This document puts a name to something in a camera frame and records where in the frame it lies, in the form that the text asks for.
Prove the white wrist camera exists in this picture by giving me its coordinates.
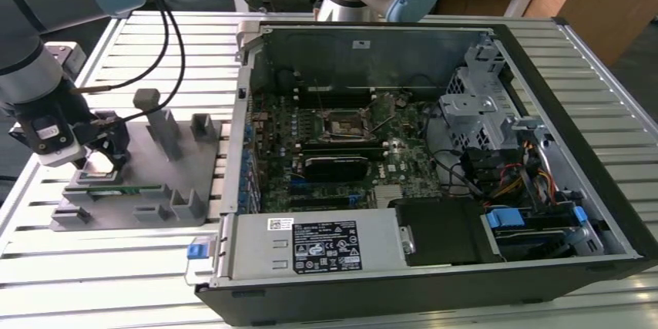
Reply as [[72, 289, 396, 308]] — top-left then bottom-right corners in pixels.
[[8, 112, 86, 169]]

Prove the metal drive cage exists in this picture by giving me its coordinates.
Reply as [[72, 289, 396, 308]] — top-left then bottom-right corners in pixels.
[[436, 44, 547, 153]]

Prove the metal socket cover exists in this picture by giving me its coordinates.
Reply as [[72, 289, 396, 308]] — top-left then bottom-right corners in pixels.
[[364, 92, 397, 130]]

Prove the hard disk in blue carrier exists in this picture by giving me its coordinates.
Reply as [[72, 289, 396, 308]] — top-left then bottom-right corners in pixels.
[[481, 207, 590, 264]]

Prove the coloured wire bundle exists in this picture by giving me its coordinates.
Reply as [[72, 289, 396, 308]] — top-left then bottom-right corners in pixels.
[[481, 139, 562, 209]]

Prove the blue case latch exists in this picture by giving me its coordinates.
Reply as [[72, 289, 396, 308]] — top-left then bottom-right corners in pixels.
[[187, 242, 217, 261]]

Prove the black graphics card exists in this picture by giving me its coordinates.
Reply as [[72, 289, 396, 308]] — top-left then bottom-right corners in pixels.
[[301, 154, 372, 183]]

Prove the grey parts rack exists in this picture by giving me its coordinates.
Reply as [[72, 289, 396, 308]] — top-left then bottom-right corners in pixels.
[[49, 88, 228, 232]]

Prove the silver power supply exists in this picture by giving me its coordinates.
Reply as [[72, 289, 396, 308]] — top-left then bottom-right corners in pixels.
[[208, 211, 415, 280]]

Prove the black camera cable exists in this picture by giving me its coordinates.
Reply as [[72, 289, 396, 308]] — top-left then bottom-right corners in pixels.
[[70, 0, 173, 94], [92, 0, 184, 126]]

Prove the green motherboard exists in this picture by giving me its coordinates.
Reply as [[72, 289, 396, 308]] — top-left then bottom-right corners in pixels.
[[244, 88, 451, 215]]

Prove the black RAM slot bank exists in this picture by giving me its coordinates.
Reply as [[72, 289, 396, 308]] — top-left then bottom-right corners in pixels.
[[292, 86, 377, 102], [297, 139, 387, 159]]

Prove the silver chipset heatsink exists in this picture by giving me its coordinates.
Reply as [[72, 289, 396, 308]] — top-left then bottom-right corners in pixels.
[[373, 185, 404, 207]]

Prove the black plastic shroud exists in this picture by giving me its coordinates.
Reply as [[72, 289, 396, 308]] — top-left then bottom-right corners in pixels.
[[387, 196, 503, 267]]

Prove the black PC case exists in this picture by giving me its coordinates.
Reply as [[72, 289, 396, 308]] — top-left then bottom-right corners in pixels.
[[193, 15, 658, 329]]

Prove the green RAM stick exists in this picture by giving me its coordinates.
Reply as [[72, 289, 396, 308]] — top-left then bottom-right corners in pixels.
[[85, 185, 144, 196]]

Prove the wooden cabinet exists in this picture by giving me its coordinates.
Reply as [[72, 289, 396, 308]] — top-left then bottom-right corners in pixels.
[[523, 0, 658, 66]]

